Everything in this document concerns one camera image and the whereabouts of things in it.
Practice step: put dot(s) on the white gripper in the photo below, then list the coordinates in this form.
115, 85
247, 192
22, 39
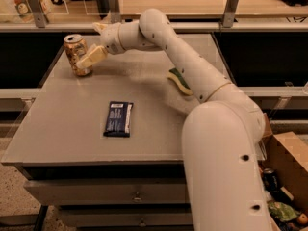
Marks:
111, 38

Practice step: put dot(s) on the right metal bracket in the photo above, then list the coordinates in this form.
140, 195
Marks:
228, 16

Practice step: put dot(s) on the green yellow sponge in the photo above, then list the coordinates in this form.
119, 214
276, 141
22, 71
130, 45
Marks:
175, 76

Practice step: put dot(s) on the dark blue snack bar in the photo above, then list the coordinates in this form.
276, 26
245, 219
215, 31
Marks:
118, 119

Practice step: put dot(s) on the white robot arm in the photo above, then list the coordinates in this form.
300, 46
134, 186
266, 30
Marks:
219, 136

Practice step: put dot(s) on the white printed bag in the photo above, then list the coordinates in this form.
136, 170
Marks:
15, 11

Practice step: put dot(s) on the orange soda can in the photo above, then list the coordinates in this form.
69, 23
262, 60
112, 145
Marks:
75, 48

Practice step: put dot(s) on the black can in box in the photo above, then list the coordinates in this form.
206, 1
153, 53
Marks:
270, 179

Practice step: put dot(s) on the left metal bracket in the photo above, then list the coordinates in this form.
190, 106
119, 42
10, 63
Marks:
38, 13

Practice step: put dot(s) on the lower grey drawer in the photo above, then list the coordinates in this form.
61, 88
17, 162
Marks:
138, 216

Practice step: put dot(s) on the grey drawer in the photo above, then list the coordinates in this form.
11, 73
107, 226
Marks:
138, 216
108, 191

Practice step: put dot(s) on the metal bracket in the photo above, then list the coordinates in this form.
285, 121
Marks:
228, 16
115, 15
38, 13

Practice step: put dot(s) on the cardboard box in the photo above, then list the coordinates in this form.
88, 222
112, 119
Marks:
287, 154

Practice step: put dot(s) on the middle metal bracket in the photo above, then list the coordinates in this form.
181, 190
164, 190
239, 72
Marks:
115, 15

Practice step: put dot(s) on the upper grey drawer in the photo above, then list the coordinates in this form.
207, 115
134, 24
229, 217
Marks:
108, 191

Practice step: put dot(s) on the green bag in box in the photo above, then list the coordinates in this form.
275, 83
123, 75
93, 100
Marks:
282, 211

